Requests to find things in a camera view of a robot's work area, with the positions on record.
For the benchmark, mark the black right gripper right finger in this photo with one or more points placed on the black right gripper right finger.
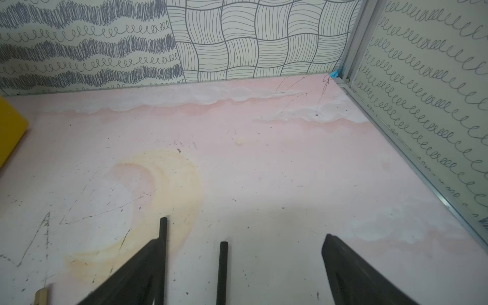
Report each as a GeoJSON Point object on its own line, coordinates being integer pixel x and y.
{"type": "Point", "coordinates": [353, 280]}

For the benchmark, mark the yellow bottom drawer unit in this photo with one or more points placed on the yellow bottom drawer unit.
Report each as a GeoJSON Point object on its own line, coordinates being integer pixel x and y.
{"type": "Point", "coordinates": [12, 127]}

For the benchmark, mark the black charcoal pencil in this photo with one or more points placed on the black charcoal pencil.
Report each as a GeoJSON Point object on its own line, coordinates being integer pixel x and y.
{"type": "Point", "coordinates": [222, 274]}
{"type": "Point", "coordinates": [162, 251]}

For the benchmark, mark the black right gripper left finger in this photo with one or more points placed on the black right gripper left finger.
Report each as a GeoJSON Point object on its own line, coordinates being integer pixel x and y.
{"type": "Point", "coordinates": [134, 283]}

